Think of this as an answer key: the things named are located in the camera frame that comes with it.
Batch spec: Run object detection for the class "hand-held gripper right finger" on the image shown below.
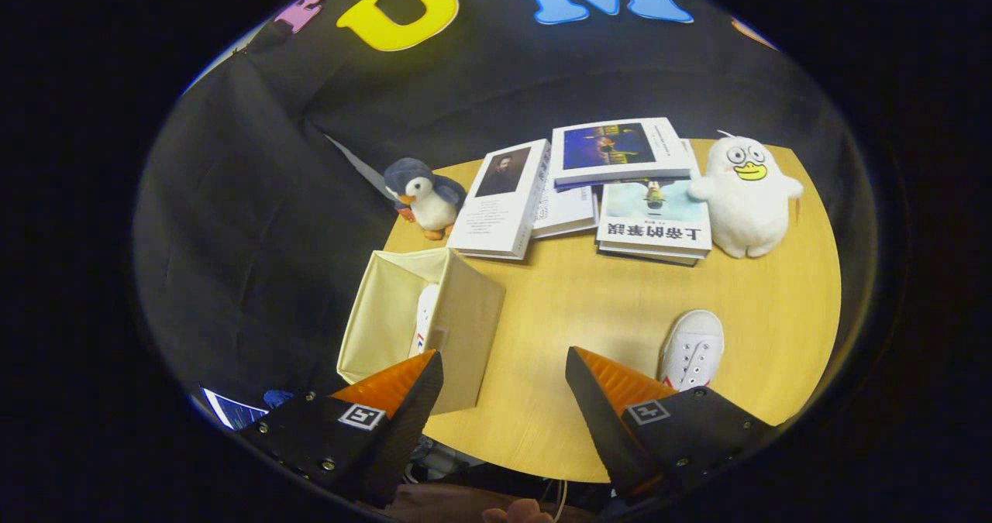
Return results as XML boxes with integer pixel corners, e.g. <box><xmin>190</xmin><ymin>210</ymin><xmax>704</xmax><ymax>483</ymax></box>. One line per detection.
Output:
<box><xmin>564</xmin><ymin>345</ymin><xmax>776</xmax><ymax>502</ymax></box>

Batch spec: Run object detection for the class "plain white book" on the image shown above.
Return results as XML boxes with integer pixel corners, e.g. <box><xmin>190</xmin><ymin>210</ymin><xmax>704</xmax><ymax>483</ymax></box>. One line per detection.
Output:
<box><xmin>531</xmin><ymin>170</ymin><xmax>601</xmax><ymax>239</ymax></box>

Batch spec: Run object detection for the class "book with blue night cover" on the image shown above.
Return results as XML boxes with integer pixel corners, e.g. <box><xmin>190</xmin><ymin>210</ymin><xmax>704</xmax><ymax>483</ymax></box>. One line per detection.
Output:
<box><xmin>550</xmin><ymin>117</ymin><xmax>693</xmax><ymax>187</ymax></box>

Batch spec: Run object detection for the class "book with pale teal cover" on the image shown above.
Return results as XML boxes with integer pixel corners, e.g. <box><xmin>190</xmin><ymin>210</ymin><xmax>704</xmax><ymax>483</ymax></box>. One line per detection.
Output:
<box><xmin>595</xmin><ymin>174</ymin><xmax>714</xmax><ymax>267</ymax></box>

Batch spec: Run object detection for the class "blue printed paper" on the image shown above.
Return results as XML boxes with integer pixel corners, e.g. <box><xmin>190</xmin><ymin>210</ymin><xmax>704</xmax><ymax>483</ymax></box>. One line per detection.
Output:
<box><xmin>200</xmin><ymin>386</ymin><xmax>268</xmax><ymax>431</ymax></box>

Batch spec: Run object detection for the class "white canvas shoe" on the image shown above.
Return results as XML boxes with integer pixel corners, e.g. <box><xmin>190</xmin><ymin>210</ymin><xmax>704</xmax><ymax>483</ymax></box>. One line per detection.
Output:
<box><xmin>408</xmin><ymin>283</ymin><xmax>441</xmax><ymax>357</ymax></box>
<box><xmin>657</xmin><ymin>309</ymin><xmax>726</xmax><ymax>394</ymax></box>

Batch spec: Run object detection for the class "beige fabric storage box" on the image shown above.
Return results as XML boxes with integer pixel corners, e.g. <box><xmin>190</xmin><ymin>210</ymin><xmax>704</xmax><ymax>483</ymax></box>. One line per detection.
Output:
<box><xmin>336</xmin><ymin>246</ymin><xmax>507</xmax><ymax>417</ymax></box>

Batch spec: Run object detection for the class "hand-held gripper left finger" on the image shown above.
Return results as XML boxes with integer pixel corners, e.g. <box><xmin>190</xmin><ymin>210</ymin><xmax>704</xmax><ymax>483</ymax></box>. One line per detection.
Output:
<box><xmin>236</xmin><ymin>349</ymin><xmax>445</xmax><ymax>508</ymax></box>

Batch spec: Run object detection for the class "white book with portrait cover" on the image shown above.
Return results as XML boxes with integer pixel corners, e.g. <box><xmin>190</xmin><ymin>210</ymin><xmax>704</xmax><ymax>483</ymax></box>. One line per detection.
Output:
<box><xmin>446</xmin><ymin>139</ymin><xmax>553</xmax><ymax>262</ymax></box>

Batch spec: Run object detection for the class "grey penguin plush toy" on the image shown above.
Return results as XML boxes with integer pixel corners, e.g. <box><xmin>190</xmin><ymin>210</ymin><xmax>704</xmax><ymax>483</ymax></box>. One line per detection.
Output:
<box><xmin>384</xmin><ymin>157</ymin><xmax>468</xmax><ymax>241</ymax></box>

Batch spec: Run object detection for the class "white duck plush toy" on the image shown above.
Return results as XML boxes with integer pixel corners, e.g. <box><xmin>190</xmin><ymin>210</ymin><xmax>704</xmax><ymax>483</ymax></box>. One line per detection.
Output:
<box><xmin>687</xmin><ymin>132</ymin><xmax>805</xmax><ymax>259</ymax></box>

